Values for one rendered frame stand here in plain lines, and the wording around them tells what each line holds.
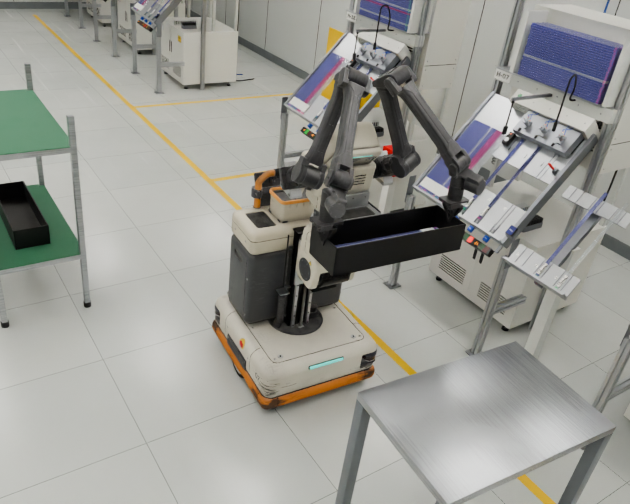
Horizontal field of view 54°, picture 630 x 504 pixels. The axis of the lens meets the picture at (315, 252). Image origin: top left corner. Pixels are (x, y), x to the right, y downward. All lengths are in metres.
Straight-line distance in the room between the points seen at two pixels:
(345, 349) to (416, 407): 1.03
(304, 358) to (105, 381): 0.97
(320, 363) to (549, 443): 1.22
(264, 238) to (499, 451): 1.37
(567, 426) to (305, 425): 1.28
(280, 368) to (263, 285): 0.39
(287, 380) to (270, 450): 0.31
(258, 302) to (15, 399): 1.18
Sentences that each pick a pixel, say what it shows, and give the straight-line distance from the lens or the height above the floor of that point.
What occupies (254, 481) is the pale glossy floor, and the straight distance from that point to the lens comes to 2.77.
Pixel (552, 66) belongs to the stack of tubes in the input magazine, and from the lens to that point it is 3.54.
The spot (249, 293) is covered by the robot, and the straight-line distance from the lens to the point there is 2.91.
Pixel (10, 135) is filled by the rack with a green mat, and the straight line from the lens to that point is 3.36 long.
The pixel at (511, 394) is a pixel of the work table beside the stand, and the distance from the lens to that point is 2.19.
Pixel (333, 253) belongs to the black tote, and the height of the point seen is 1.10.
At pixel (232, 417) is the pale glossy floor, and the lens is 2.99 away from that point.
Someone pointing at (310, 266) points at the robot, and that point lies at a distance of 2.63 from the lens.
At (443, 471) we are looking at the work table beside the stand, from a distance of 1.87.
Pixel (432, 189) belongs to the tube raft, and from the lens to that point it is 3.57.
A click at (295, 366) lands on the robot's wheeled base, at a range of 2.87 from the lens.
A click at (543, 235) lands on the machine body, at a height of 0.62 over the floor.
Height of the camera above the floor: 2.17
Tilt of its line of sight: 31 degrees down
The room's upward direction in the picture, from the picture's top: 8 degrees clockwise
